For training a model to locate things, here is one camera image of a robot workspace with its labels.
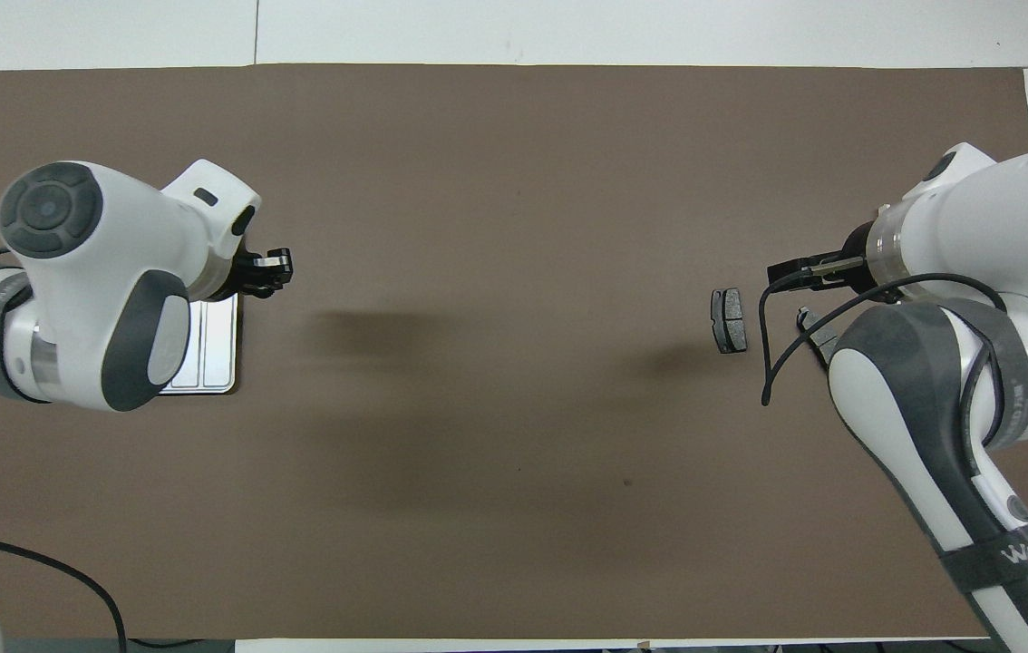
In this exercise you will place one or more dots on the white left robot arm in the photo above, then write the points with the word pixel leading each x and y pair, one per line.
pixel 115 236

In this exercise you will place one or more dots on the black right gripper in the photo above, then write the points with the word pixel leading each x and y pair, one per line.
pixel 831 270

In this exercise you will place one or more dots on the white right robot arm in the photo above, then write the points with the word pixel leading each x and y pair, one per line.
pixel 958 390

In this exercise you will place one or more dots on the dark grey brake pad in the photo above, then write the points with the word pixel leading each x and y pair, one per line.
pixel 811 328
pixel 730 319

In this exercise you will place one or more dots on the brown table mat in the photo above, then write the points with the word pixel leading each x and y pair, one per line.
pixel 514 508

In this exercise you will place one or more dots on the silver metal tray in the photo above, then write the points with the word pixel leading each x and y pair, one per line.
pixel 215 354

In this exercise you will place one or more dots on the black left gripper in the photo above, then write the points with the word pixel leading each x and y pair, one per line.
pixel 256 275

